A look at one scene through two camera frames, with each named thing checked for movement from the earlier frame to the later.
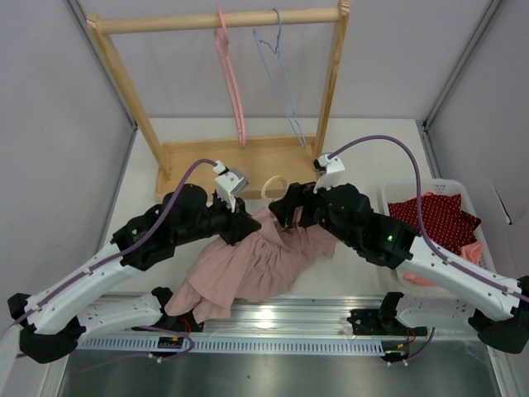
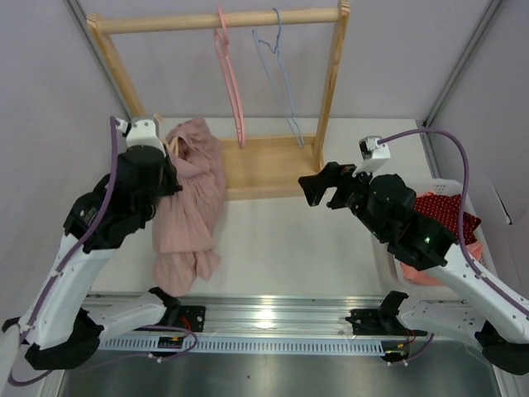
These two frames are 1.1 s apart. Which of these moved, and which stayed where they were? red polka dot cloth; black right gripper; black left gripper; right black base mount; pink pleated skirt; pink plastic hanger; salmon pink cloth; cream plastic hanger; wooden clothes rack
Moved: pink pleated skirt; black left gripper; black right gripper; cream plastic hanger
Stayed: salmon pink cloth; red polka dot cloth; wooden clothes rack; pink plastic hanger; right black base mount
